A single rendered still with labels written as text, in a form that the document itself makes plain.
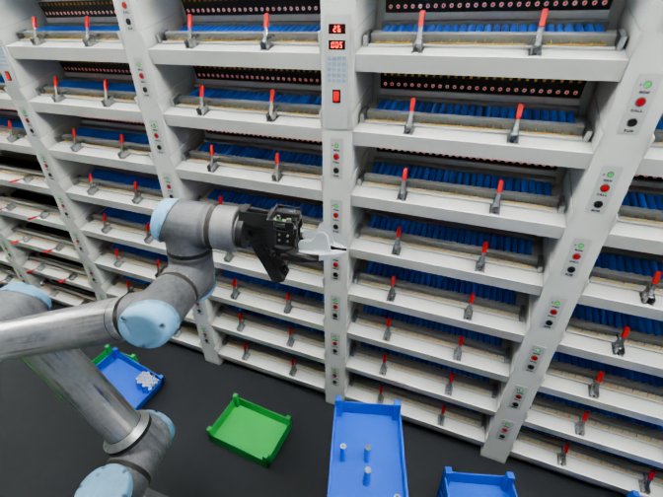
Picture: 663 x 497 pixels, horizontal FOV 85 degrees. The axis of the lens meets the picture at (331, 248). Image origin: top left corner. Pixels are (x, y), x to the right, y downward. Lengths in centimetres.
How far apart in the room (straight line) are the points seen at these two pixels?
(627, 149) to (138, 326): 110
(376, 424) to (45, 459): 142
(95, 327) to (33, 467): 135
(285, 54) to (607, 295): 113
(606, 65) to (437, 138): 38
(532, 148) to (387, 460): 92
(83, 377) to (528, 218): 133
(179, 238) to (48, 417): 161
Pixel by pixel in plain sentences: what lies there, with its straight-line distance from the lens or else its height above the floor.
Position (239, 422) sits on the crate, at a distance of 187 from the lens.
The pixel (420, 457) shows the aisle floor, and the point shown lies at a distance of 179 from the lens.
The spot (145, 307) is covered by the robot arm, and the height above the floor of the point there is 112.
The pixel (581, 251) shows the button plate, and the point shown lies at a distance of 119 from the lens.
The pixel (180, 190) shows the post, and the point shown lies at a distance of 155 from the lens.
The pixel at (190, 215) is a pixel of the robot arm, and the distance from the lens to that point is 74.
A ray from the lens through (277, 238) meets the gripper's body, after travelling 70.
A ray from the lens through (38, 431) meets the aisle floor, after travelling 222.
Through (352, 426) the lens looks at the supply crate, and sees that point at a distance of 124.
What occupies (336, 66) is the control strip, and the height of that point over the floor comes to 144.
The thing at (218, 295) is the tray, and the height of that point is 49.
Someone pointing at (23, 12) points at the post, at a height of 159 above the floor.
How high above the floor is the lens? 153
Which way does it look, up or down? 31 degrees down
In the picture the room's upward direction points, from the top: straight up
